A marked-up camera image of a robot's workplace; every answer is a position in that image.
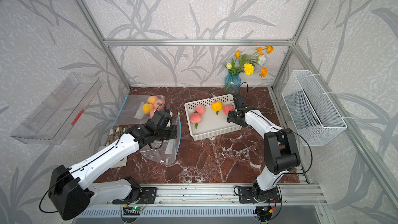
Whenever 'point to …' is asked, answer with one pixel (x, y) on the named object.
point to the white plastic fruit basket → (208, 118)
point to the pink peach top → (200, 109)
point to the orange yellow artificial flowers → (246, 64)
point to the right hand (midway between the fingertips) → (233, 118)
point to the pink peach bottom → (158, 102)
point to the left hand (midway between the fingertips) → (178, 131)
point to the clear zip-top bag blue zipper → (131, 112)
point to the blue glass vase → (232, 83)
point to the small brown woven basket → (116, 132)
